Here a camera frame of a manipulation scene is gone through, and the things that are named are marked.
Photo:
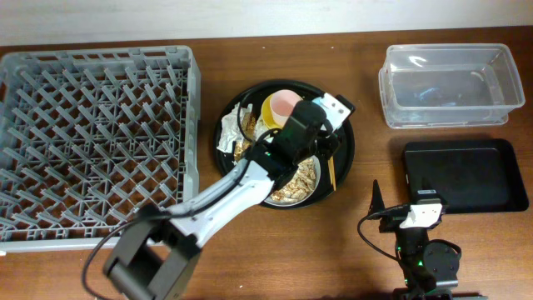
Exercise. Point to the round black serving tray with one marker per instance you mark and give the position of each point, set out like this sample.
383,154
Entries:
256,95

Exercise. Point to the grey plastic dishwasher rack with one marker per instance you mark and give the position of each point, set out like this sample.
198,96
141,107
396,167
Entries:
88,137

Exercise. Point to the gold snack wrapper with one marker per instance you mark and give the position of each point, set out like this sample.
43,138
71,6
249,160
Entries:
248,125

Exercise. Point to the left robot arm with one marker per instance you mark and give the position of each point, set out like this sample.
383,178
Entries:
158,251

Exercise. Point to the grey plate with food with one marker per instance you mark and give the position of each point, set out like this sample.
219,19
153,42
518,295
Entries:
308,187

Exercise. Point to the yellow plastic bowl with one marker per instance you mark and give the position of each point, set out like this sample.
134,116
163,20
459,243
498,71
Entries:
268,118

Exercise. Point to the pink plastic cup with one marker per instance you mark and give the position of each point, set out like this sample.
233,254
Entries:
291,98

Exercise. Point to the clear plastic bin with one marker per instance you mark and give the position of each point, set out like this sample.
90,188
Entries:
450,85

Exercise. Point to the crumpled white tissue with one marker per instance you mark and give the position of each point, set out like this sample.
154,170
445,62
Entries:
230,132
259,128

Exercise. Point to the black rectangular tray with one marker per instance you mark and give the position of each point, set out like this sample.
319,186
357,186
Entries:
473,176

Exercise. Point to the crumpled white tissue left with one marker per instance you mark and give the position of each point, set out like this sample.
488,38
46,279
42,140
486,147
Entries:
230,132

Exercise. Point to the crumpled white tissue right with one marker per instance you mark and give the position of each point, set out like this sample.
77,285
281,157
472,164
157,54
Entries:
259,128

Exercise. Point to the rice and food scraps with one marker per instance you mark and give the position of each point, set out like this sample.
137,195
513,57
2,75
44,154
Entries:
300,183

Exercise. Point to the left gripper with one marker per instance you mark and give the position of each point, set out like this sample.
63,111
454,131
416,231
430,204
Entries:
331,150

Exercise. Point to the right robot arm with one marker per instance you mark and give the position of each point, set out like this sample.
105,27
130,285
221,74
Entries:
429,267

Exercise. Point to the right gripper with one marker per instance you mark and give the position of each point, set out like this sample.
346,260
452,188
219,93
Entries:
389,223

